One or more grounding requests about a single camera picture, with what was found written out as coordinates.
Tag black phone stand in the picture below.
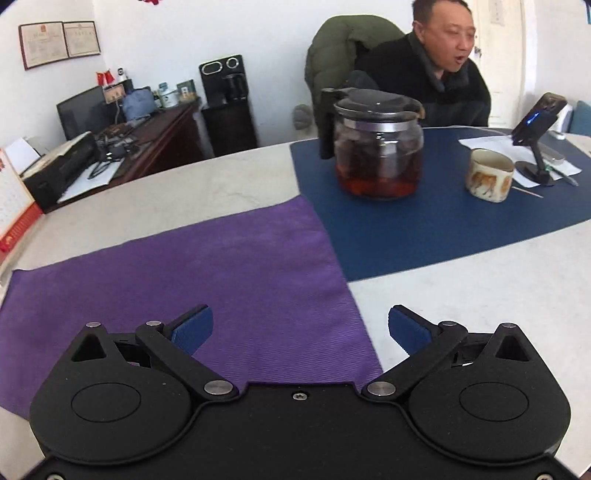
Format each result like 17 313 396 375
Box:
514 136 556 187

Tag grey fuzzy cushion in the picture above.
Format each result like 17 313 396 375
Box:
293 104 315 131

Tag framed certificates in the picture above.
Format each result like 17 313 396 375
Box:
18 21 101 71

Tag black computer monitor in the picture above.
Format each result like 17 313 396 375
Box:
56 85 109 140

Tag black smartphone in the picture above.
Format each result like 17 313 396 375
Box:
512 92 568 144

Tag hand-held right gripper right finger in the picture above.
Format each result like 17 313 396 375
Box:
361 304 542 400

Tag blue table mat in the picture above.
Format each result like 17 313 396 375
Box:
290 127 591 283

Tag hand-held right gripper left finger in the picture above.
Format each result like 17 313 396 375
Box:
58 304 240 402

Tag black printer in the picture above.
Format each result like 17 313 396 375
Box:
21 131 100 213

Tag black pen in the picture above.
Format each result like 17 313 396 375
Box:
549 164 580 186

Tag blue chair back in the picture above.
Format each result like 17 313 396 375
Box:
573 100 591 137

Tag white papers on desk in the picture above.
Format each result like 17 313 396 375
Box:
58 159 122 204

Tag red desk calendar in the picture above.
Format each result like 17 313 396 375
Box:
0 148 44 254

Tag green padded jacket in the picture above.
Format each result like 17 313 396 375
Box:
305 15 407 112

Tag glass teapot with black lid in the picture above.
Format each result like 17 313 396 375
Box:
320 87 426 200

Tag black cable bundle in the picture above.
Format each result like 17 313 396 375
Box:
95 124 139 160

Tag ceramic mug with tiger print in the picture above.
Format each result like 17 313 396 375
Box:
465 148 515 202

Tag black tea bar machine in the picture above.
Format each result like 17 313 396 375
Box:
198 54 258 158

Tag blue fabric bag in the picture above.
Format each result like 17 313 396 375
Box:
121 87 155 121

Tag dark wooden desk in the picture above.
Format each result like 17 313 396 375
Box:
44 98 206 214

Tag white paper sheet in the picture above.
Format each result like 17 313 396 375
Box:
458 134 583 189

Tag purple towel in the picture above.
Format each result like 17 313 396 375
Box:
0 196 384 421

